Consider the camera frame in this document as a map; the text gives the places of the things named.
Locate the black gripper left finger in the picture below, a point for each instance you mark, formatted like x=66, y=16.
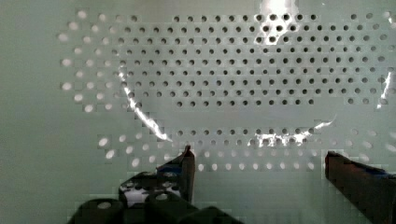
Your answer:
x=176, y=176

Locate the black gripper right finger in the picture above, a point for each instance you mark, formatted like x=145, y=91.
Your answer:
x=371, y=190

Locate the mint green oval strainer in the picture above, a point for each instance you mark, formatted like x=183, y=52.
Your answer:
x=96, y=91

